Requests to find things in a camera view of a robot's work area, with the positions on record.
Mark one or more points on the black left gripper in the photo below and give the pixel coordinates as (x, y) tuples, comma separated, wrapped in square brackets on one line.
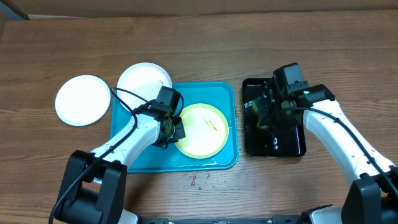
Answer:
[(180, 134)]

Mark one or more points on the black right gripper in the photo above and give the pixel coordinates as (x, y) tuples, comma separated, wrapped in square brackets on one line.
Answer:
[(269, 114)]

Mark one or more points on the green yellow sponge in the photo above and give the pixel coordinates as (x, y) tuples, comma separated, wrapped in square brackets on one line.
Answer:
[(261, 110)]

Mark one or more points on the yellow plate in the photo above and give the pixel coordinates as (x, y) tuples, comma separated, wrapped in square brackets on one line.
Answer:
[(206, 131)]

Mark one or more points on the white plate with orange stain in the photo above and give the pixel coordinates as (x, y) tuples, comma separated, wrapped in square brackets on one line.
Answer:
[(145, 80)]

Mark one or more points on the white plate with small stain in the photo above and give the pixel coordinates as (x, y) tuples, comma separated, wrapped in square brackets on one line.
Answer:
[(82, 100)]

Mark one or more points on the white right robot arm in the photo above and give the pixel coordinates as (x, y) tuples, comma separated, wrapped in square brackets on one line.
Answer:
[(372, 178)]

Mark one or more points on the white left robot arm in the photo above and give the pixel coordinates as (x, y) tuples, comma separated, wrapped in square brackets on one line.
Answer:
[(94, 183)]

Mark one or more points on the black water tray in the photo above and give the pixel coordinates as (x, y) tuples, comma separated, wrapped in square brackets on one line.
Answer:
[(272, 142)]

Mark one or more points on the blue plastic tray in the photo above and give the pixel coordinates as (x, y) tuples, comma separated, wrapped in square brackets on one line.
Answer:
[(218, 94)]

